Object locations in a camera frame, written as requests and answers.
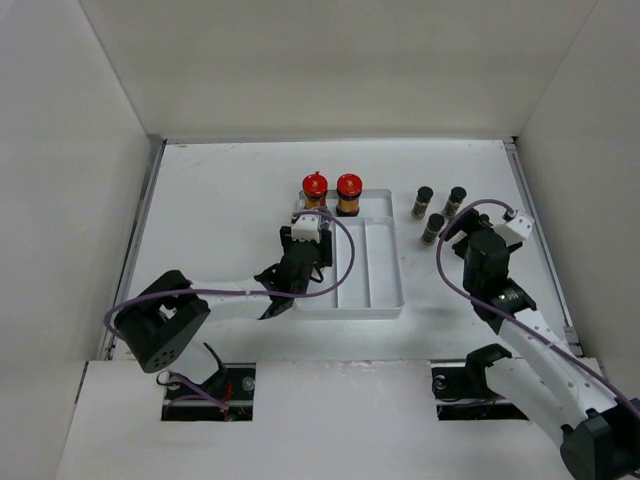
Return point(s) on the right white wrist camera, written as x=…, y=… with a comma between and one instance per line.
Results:
x=516, y=228

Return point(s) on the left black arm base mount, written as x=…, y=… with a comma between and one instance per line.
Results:
x=225, y=394

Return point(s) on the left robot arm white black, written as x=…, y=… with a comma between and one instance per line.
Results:
x=160, y=326

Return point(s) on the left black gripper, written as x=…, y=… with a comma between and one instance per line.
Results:
x=323, y=259

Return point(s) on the dark spice bottle black cap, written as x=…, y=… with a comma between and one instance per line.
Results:
x=422, y=200

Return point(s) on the white compartment tray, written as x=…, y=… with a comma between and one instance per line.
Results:
x=373, y=288

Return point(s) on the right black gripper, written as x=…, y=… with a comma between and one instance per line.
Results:
x=468, y=222

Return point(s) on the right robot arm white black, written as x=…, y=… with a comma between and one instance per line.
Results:
x=592, y=423

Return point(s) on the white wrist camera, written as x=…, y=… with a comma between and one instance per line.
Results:
x=516, y=228
x=306, y=227

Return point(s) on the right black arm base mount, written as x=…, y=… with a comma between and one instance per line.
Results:
x=462, y=393

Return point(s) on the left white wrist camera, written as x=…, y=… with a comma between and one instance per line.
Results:
x=306, y=227

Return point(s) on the red lid sauce jar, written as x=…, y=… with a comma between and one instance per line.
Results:
x=349, y=188
x=315, y=189

